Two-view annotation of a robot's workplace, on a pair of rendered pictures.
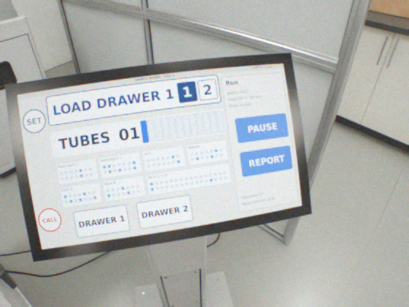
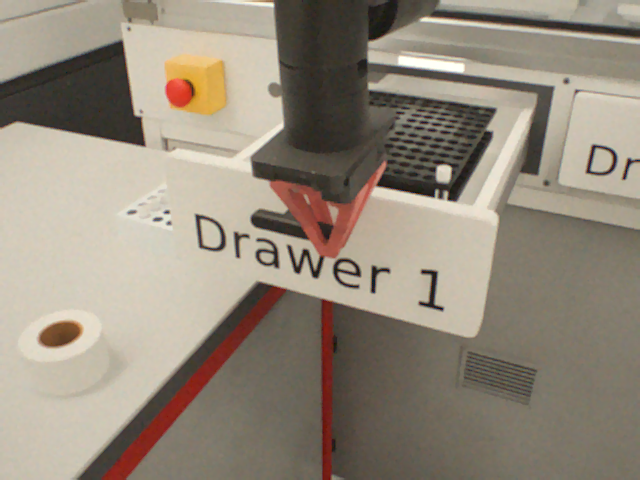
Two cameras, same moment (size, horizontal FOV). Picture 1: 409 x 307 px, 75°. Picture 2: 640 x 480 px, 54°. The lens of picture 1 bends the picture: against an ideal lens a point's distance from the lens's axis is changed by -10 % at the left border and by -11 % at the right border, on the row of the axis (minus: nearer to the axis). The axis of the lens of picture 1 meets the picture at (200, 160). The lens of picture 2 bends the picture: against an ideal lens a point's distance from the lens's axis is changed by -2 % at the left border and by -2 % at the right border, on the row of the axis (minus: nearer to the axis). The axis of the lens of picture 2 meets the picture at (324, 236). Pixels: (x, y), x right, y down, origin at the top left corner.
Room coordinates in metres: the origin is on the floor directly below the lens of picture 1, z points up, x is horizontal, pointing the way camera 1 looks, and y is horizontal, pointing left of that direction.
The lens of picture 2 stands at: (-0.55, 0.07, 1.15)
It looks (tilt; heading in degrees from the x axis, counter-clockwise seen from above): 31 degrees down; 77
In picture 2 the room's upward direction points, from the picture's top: straight up
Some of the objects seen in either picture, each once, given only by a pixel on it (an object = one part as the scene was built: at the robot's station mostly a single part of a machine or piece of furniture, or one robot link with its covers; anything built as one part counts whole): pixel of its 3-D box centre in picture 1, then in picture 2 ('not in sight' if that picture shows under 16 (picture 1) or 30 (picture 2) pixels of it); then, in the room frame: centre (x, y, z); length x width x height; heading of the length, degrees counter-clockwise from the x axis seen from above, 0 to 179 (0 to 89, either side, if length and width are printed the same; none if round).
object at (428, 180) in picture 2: not in sight; (359, 167); (-0.39, 0.59, 0.90); 0.18 x 0.02 x 0.01; 142
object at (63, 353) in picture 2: not in sight; (65, 351); (-0.67, 0.53, 0.78); 0.07 x 0.07 x 0.04
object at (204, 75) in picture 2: not in sight; (194, 85); (-0.52, 0.95, 0.88); 0.07 x 0.05 x 0.07; 142
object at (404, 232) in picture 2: not in sight; (316, 238); (-0.45, 0.51, 0.87); 0.29 x 0.02 x 0.11; 142
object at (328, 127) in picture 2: not in sight; (325, 108); (-0.45, 0.46, 1.01); 0.10 x 0.07 x 0.07; 51
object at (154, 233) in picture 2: not in sight; (178, 213); (-0.56, 0.76, 0.78); 0.12 x 0.08 x 0.04; 51
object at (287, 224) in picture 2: not in sight; (301, 219); (-0.46, 0.49, 0.91); 0.07 x 0.04 x 0.01; 142
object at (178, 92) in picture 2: not in sight; (180, 91); (-0.54, 0.93, 0.88); 0.04 x 0.03 x 0.04; 142
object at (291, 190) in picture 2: not in sight; (333, 195); (-0.45, 0.47, 0.94); 0.07 x 0.07 x 0.09; 51
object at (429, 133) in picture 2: not in sight; (393, 155); (-0.33, 0.67, 0.87); 0.22 x 0.18 x 0.06; 52
